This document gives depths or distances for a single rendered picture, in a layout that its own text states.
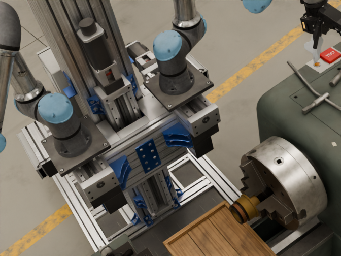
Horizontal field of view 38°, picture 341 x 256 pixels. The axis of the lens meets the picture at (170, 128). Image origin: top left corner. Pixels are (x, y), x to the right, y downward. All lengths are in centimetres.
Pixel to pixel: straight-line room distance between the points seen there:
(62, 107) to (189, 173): 131
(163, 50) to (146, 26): 257
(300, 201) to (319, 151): 18
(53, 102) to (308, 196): 95
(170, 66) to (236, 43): 215
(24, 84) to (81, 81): 26
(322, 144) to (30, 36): 367
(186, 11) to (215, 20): 241
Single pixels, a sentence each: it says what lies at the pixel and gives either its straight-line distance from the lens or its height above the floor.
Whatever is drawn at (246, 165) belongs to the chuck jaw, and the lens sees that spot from 170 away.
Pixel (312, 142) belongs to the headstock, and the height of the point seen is 124.
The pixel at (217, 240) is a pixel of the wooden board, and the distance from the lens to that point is 191.
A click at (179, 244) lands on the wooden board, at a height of 88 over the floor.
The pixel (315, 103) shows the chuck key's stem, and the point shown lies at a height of 127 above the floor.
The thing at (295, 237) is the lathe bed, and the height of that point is 86.
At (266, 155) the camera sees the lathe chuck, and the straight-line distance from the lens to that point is 167.
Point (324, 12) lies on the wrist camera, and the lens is 164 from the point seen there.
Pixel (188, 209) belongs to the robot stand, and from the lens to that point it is 281.
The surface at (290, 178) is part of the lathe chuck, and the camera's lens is 163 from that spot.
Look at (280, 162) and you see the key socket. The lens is 167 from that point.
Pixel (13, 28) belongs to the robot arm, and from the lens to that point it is 162.
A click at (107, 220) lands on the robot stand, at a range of 291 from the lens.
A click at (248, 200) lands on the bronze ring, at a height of 112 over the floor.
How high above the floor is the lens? 255
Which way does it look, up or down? 47 degrees down
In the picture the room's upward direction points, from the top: 17 degrees counter-clockwise
